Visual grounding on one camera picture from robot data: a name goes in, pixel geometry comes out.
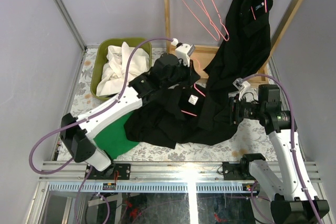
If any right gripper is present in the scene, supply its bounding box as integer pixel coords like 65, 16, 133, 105
213, 93, 265, 125

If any pink hanger of black shirt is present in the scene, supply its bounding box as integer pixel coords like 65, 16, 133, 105
178, 81, 206, 117

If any white shirt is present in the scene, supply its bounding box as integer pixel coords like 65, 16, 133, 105
96, 41, 150, 97

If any pink hanger of white shirt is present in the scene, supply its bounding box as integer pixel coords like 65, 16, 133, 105
181, 0, 230, 42

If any pink wire hanger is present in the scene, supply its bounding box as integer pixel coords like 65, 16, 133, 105
181, 0, 221, 36

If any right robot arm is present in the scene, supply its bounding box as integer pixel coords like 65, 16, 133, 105
230, 81, 330, 223

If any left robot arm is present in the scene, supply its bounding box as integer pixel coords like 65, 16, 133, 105
60, 54, 195, 179

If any wooden clothes rack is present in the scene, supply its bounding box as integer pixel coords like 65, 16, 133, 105
164, 0, 303, 82

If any olive green plastic basket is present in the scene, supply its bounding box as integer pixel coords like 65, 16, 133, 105
90, 37, 152, 101

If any green cloth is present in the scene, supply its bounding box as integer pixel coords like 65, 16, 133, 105
94, 112, 139, 159

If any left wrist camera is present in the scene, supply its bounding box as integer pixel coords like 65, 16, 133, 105
171, 38, 195, 67

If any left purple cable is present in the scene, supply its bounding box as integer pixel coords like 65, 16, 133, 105
28, 37, 175, 175

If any aluminium rail frame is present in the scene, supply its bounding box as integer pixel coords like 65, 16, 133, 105
27, 154, 330, 223

